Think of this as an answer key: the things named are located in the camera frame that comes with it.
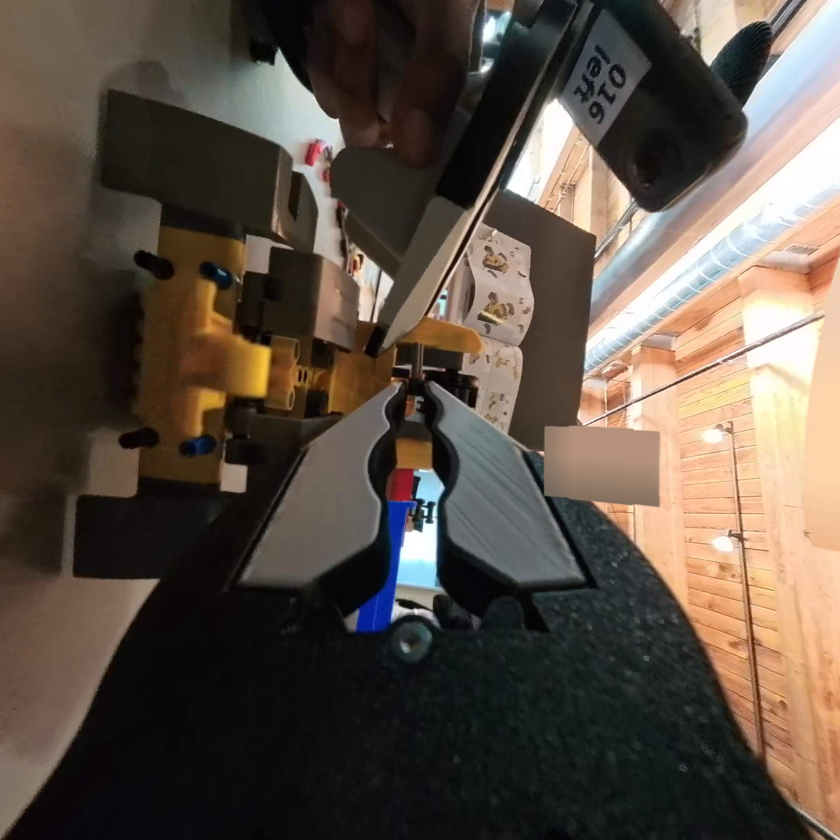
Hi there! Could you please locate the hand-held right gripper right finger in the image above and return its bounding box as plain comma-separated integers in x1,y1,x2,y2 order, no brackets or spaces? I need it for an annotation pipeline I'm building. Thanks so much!
424,381,586,616

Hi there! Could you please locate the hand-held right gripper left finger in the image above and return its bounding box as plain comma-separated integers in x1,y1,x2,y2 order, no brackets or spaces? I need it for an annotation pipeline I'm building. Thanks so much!
236,382,406,616

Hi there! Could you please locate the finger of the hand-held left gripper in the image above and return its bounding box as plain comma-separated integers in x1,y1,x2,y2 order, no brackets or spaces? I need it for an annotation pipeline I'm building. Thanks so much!
367,193,492,358

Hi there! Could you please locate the yellow toy brick vehicle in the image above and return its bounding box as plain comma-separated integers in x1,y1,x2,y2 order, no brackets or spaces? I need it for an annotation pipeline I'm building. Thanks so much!
72,88,487,580

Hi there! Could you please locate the person's left hand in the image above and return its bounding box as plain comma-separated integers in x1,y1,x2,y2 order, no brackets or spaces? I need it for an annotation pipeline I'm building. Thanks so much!
308,0,488,166

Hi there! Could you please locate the open instruction booklet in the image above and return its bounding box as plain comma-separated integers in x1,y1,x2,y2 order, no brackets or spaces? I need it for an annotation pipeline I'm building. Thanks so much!
459,223,536,435

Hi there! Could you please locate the blue plastic storage bin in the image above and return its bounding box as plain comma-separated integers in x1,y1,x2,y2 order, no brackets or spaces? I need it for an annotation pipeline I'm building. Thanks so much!
357,500,421,634

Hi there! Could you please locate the smooth silver ceiling pipe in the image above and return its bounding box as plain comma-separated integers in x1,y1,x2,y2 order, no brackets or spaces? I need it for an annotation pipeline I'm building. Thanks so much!
591,20,840,263

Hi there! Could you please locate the pile of toy brick pieces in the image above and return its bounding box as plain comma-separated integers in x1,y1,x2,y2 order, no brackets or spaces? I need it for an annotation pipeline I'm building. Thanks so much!
303,138,368,277

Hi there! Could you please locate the ribbed silver ceiling duct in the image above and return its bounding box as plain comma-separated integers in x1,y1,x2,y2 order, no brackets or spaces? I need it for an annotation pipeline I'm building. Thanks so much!
583,187,840,378

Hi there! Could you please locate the black rail with spotlights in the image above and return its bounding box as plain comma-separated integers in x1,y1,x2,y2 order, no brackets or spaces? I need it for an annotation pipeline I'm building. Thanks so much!
701,420,770,756

